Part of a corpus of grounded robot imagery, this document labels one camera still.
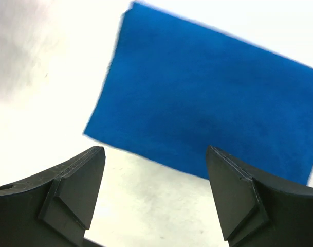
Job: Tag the blue towel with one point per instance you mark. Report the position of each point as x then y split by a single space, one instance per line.
174 88

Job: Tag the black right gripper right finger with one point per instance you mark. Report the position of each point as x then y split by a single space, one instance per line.
257 208

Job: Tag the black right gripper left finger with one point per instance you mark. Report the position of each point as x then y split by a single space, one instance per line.
54 207

